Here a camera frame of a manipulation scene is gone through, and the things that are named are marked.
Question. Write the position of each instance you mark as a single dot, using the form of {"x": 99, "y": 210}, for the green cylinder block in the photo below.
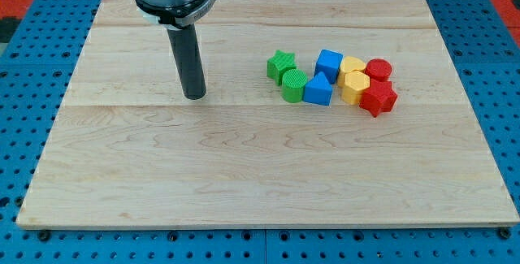
{"x": 293, "y": 85}

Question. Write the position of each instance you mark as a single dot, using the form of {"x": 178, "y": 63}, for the green star block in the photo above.
{"x": 278, "y": 64}

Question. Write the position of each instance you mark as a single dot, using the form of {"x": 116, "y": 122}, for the blue triangle block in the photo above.
{"x": 318, "y": 90}

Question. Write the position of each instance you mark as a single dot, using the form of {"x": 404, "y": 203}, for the blue cube block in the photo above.
{"x": 328, "y": 63}

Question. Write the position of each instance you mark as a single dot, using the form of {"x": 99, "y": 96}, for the yellow hexagon block front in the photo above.
{"x": 355, "y": 84}

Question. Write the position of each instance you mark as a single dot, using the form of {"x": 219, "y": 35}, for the yellow hexagon block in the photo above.
{"x": 347, "y": 65}
{"x": 355, "y": 84}

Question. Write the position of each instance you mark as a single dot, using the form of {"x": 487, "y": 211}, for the yellow hexagon block rear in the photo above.
{"x": 347, "y": 65}

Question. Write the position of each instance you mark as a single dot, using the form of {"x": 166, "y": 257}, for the dark grey pointer rod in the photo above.
{"x": 185, "y": 48}

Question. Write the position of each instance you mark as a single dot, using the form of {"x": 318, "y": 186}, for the red star block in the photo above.
{"x": 378, "y": 98}

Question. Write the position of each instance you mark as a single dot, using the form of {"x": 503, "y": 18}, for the red cylinder block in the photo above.
{"x": 379, "y": 69}

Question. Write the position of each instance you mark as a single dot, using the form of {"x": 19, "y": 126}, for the wooden board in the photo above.
{"x": 128, "y": 151}

